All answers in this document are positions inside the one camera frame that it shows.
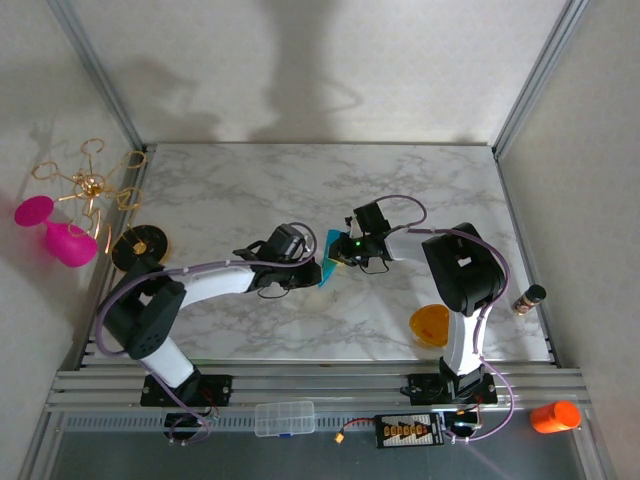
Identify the aluminium corner post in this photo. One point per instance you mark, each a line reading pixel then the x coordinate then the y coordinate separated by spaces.
pixel 540 75
pixel 95 75

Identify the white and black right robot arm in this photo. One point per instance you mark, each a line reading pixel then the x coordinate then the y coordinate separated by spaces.
pixel 400 247

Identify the orange cylindrical container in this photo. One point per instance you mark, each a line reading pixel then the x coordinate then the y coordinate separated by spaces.
pixel 555 417

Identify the pink plastic goblet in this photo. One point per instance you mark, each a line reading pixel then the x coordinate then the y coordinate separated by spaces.
pixel 70 247

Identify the aluminium table frame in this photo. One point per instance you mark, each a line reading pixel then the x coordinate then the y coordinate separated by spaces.
pixel 320 385

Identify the small black controller box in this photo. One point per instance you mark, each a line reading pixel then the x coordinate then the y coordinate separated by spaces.
pixel 462 422
pixel 182 421

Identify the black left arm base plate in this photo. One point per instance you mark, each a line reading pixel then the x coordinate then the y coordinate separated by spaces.
pixel 220 387

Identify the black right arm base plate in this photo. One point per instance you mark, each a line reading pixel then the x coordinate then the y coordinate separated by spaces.
pixel 425 387

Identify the small bottle black cap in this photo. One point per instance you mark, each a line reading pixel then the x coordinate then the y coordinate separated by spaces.
pixel 527 300

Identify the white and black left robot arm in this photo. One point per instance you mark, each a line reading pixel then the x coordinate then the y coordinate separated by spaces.
pixel 215 285

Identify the black charging board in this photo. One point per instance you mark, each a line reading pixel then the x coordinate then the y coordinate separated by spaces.
pixel 407 431

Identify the clear plastic organizer box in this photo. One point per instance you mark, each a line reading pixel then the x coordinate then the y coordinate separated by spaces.
pixel 284 419

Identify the orange translucent bowl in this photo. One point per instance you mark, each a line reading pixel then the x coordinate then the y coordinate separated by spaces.
pixel 430 325

